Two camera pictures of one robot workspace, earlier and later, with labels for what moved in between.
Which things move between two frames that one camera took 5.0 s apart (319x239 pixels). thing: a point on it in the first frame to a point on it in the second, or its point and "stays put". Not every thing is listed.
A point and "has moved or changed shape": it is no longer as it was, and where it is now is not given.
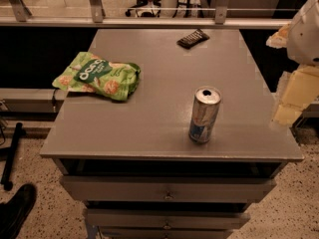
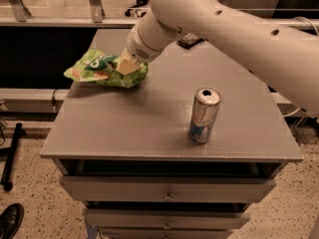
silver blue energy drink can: [205, 106] stays put
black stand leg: [6, 178] stays put
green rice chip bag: [89, 72] has moved or changed shape
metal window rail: [144, 22] stays put
